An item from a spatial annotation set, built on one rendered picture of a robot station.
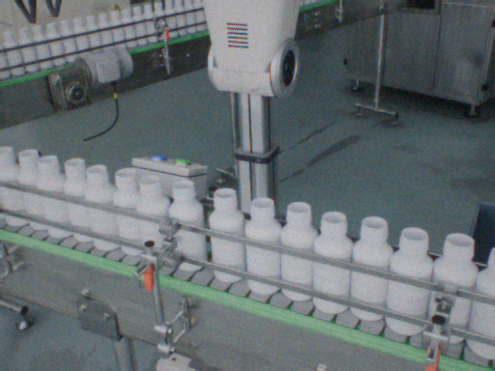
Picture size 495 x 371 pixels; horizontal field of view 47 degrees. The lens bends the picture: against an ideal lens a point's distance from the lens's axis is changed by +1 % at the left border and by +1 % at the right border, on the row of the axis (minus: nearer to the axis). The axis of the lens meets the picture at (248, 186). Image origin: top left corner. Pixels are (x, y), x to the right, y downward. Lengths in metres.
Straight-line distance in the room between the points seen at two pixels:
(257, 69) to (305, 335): 0.76
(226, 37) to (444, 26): 3.20
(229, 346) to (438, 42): 3.80
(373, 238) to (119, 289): 0.51
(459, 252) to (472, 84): 3.75
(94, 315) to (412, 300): 0.65
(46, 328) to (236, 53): 1.57
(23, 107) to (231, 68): 1.15
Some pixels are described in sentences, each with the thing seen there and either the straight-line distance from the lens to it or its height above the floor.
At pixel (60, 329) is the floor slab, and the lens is 2.57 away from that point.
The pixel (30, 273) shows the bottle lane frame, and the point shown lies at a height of 0.91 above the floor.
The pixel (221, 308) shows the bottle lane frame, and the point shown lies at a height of 0.97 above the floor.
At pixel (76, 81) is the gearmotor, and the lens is 2.38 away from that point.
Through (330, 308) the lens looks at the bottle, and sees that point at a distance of 0.92.
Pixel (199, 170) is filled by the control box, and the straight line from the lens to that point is 1.16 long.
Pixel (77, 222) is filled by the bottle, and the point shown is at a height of 1.05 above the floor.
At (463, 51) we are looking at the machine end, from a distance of 4.51.
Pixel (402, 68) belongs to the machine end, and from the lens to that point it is 4.78.
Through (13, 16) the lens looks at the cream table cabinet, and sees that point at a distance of 4.86.
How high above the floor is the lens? 1.60
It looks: 28 degrees down
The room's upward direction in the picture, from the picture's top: 3 degrees counter-clockwise
